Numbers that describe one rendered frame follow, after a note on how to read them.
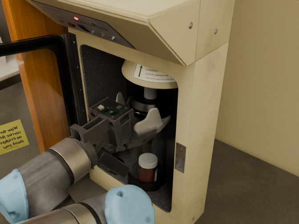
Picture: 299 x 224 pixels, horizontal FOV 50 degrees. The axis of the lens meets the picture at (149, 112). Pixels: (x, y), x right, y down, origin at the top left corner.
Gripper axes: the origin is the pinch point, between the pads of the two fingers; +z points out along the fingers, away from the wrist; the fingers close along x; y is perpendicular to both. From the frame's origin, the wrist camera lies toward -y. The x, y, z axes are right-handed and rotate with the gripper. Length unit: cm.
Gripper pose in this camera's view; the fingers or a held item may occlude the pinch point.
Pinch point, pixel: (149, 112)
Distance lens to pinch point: 71.3
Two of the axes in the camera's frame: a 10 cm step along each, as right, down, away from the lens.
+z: 6.4, -4.6, 6.2
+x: -7.7, -3.5, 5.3
